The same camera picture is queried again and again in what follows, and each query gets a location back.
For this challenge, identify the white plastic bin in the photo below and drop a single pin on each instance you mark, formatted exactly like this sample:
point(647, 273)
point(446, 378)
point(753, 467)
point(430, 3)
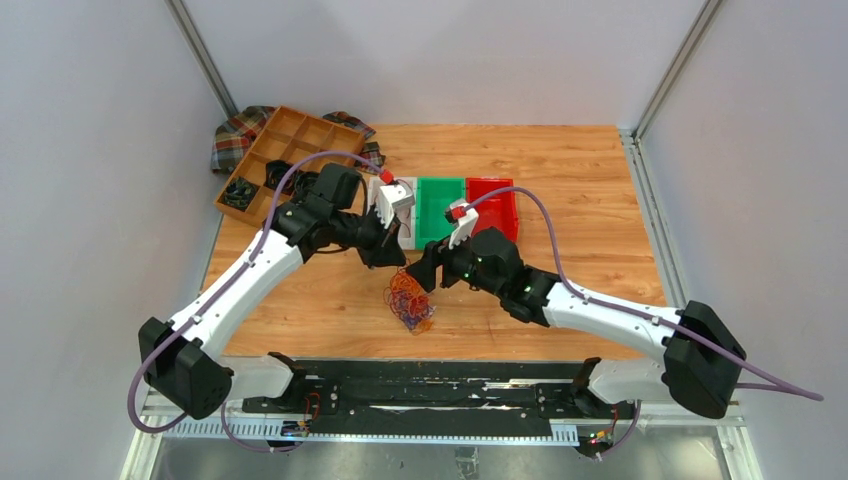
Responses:
point(407, 217)

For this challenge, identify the red plastic bin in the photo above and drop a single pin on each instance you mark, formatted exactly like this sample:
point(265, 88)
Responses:
point(499, 211)

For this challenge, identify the orange wooden compartment tray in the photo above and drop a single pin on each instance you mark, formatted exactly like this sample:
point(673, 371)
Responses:
point(247, 197)

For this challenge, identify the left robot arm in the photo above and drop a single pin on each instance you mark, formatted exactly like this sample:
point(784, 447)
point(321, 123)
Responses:
point(182, 356)

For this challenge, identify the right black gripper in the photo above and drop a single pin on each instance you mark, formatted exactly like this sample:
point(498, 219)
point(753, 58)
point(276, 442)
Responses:
point(436, 254)

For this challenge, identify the plaid cloth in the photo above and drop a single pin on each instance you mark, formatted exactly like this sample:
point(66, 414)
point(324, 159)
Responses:
point(260, 135)

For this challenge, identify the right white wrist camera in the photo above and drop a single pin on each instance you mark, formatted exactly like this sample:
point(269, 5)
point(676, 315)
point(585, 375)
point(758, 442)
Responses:
point(463, 217)

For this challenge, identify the green plastic bin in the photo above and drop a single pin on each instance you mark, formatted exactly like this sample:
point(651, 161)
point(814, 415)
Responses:
point(433, 197)

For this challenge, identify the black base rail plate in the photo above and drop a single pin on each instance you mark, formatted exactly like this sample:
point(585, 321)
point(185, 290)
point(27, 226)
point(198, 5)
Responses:
point(420, 398)

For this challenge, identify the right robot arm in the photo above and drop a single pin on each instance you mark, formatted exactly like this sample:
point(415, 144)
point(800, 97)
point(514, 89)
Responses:
point(689, 355)

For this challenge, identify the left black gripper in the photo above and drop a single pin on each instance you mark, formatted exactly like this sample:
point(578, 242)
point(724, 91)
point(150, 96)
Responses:
point(386, 250)

